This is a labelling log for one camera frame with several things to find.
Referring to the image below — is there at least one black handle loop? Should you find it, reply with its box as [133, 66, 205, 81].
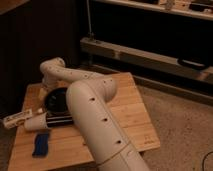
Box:
[177, 58, 210, 70]

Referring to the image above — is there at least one thin metal pole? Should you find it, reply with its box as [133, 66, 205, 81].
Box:
[86, 0, 94, 39]

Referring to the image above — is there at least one wooden low table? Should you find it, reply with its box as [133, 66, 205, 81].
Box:
[7, 73, 160, 171]

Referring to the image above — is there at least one white paper cup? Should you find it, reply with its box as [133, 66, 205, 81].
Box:
[24, 113, 48, 131]

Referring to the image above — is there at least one black striped box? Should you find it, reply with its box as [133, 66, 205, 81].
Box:
[46, 116, 74, 128]

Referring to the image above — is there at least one wooden shelf with items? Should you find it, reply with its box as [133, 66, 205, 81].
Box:
[94, 0, 213, 21]

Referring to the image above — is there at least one blue sponge cloth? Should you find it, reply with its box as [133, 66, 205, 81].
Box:
[32, 133, 49, 157]

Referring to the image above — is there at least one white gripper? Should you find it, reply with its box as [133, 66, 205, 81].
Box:
[38, 75, 58, 101]

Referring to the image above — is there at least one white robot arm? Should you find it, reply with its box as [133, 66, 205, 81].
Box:
[40, 57, 150, 171]

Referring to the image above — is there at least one dark ceramic bowl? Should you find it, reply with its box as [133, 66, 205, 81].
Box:
[44, 87, 69, 115]

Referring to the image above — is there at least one white tube with label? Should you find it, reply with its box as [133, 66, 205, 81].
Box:
[2, 108, 43, 129]

